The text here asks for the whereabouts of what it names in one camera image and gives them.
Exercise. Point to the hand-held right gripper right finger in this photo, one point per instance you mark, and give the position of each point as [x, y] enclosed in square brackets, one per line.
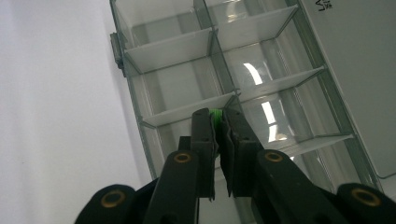
[246, 140]

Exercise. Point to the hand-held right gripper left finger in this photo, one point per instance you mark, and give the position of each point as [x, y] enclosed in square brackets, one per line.
[202, 140]

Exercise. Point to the green plastic wall plug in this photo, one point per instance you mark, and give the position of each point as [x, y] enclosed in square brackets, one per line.
[215, 114]

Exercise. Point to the clear grey compartment organizer box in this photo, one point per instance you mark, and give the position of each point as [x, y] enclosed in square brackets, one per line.
[264, 77]

